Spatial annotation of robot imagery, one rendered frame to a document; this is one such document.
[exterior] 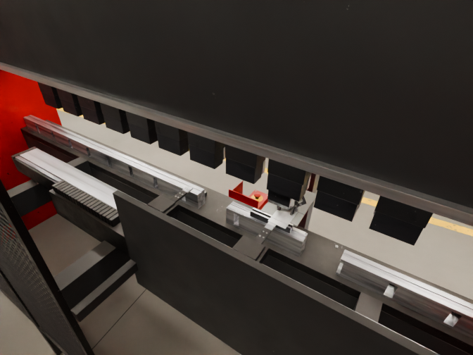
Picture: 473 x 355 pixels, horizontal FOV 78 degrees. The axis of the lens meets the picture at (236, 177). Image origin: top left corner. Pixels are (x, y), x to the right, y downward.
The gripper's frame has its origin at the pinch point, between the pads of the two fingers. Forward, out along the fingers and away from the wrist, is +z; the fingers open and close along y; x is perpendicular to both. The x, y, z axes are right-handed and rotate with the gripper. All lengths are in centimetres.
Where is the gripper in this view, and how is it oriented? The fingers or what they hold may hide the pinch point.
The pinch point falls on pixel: (286, 208)
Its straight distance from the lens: 134.3
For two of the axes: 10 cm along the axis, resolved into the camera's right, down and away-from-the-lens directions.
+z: -3.6, 9.3, -0.1
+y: 8.4, 3.2, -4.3
